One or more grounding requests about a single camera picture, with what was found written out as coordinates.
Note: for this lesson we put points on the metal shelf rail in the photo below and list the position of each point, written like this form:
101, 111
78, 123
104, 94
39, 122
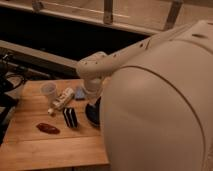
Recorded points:
57, 64

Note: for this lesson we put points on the red chili pepper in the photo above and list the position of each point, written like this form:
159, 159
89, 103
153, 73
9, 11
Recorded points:
43, 127

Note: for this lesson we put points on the blue sponge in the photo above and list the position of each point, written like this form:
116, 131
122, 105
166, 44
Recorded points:
79, 93

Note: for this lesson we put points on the black white striped eraser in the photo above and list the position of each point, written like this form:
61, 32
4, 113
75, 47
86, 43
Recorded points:
70, 117

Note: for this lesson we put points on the black equipment with cables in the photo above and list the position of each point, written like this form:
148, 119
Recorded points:
6, 101

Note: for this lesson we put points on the black bowl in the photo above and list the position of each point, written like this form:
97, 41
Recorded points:
93, 113

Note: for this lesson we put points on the clear plastic cup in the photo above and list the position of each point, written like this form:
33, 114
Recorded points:
49, 90

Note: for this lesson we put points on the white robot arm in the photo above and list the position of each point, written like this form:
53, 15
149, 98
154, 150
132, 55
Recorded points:
156, 109

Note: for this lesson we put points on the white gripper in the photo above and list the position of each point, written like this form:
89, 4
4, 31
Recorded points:
93, 89

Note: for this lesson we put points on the white tube bottle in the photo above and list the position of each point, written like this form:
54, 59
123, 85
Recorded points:
61, 101

